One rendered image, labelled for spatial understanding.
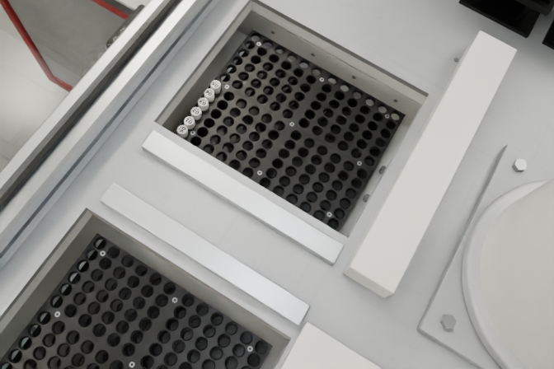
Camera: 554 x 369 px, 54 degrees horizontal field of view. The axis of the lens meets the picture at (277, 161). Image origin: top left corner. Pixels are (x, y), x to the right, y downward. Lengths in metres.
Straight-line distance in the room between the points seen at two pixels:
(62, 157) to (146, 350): 0.21
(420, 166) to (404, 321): 0.15
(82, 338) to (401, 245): 0.33
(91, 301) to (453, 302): 0.36
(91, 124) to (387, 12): 0.37
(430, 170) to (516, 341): 0.18
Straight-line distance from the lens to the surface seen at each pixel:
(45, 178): 0.55
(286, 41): 0.74
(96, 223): 0.69
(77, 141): 0.56
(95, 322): 0.60
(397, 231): 0.54
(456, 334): 0.57
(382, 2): 0.71
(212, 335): 0.62
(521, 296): 0.50
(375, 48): 0.66
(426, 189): 0.56
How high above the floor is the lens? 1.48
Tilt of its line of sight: 68 degrees down
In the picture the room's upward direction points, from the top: 12 degrees clockwise
